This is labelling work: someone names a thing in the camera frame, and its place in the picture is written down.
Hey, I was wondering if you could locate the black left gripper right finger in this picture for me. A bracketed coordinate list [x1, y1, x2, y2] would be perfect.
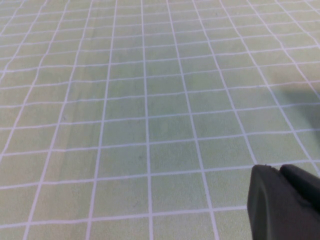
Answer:
[279, 163, 320, 212]

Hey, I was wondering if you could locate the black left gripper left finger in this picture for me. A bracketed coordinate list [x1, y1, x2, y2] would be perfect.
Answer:
[246, 164, 320, 240]

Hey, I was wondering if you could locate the green checked tablecloth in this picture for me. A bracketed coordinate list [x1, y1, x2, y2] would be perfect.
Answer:
[0, 0, 320, 240]

